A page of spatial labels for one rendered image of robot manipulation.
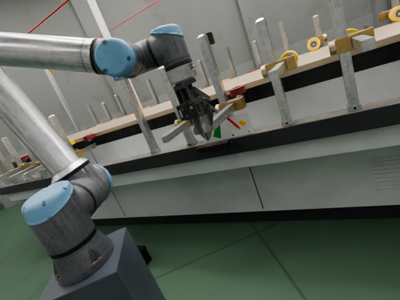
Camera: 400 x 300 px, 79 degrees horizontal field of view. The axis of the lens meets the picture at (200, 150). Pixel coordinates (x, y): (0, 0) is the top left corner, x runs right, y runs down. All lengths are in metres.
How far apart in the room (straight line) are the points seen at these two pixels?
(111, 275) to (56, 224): 0.22
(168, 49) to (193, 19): 4.38
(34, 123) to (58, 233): 0.38
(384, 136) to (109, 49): 1.01
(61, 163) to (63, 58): 0.40
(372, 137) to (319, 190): 0.47
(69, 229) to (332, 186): 1.24
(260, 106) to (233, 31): 4.01
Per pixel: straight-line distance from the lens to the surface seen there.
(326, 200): 1.55
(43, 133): 0.99
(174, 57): 0.77
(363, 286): 1.35
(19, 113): 1.01
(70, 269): 0.89
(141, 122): 1.42
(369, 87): 1.32
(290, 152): 1.19
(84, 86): 5.09
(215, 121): 0.91
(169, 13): 5.12
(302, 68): 1.28
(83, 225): 0.87
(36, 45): 0.77
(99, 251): 0.89
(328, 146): 1.17
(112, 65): 0.67
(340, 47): 1.05
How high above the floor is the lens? 1.03
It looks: 16 degrees down
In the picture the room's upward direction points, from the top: 21 degrees counter-clockwise
